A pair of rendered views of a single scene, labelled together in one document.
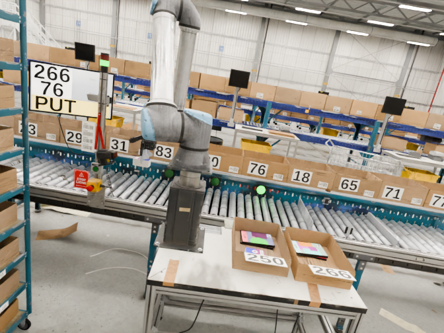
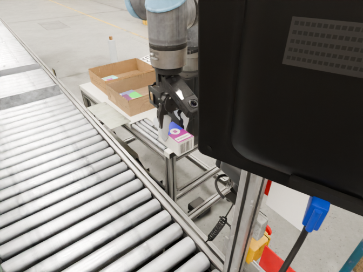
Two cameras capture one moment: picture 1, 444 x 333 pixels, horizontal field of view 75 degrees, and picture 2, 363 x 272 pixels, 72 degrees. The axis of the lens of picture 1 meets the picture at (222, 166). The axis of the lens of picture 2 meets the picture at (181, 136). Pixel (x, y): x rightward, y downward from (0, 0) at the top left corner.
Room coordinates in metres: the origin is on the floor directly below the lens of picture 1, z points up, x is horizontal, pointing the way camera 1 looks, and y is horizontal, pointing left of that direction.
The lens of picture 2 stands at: (2.13, 0.99, 1.46)
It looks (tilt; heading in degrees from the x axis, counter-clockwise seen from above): 35 degrees down; 232
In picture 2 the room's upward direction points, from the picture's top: straight up
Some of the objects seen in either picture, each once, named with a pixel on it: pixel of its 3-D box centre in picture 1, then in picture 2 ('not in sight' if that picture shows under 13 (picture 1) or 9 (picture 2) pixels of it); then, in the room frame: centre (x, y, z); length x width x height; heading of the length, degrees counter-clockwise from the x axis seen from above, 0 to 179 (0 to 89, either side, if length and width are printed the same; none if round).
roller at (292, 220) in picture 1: (291, 216); (26, 112); (2.07, -0.59, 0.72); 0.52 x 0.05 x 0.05; 0
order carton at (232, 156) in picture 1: (220, 158); not in sight; (2.53, 0.03, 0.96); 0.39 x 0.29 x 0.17; 90
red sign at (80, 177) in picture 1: (86, 180); (266, 266); (1.78, 0.87, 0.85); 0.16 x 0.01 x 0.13; 90
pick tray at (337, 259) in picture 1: (314, 254); (123, 75); (1.43, -0.59, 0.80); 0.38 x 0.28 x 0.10; 1
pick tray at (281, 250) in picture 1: (258, 243); (145, 90); (1.44, -0.27, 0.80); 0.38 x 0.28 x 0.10; 1
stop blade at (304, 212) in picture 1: (304, 213); (21, 100); (2.07, -0.68, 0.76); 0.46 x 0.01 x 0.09; 0
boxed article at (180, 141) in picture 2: (141, 162); (175, 138); (1.79, 0.51, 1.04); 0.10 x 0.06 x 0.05; 90
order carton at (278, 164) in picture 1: (263, 165); not in sight; (2.52, -0.37, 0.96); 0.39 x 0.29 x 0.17; 90
